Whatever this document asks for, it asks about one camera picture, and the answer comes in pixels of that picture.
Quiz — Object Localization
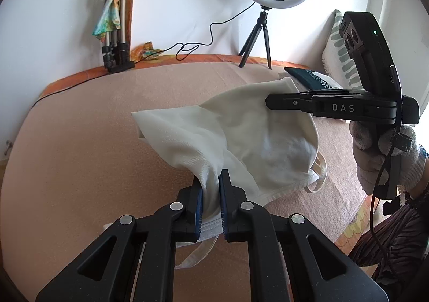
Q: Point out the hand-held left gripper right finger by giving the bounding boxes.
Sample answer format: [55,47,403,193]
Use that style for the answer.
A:
[218,169,389,302]

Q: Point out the small black tripod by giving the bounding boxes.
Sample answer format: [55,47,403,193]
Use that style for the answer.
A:
[238,5,273,69]

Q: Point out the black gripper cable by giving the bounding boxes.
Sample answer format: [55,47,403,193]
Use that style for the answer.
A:
[370,134,403,279]

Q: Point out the person's right hand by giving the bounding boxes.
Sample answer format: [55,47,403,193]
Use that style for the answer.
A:
[349,119,427,195]

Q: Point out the person's right forearm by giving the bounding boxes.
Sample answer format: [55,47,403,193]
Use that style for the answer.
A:
[401,179,429,201]

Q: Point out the dark striped skirt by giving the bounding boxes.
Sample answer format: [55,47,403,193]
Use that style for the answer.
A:
[349,195,429,289]

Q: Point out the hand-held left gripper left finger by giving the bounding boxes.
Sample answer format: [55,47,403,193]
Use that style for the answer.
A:
[35,178,204,302]

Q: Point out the white camisole top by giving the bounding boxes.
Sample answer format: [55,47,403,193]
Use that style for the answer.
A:
[104,77,328,271]

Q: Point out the small colourful cloth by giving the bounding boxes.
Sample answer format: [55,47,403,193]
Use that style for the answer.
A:
[130,41,165,63]

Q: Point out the green striped white pillow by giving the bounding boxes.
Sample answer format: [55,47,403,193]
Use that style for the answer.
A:
[321,10,369,90]

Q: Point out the folded silver tripod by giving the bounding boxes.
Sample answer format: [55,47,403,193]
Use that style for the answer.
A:
[101,0,135,74]

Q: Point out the pink blanket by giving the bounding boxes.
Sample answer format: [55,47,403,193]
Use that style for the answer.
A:
[0,62,369,302]

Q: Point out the folded teal printed cloth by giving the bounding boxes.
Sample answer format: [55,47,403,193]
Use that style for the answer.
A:
[284,67,342,91]

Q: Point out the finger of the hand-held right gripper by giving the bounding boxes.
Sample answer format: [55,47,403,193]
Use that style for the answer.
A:
[266,90,316,112]

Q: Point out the black power cable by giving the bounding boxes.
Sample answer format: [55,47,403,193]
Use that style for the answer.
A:
[32,0,257,108]

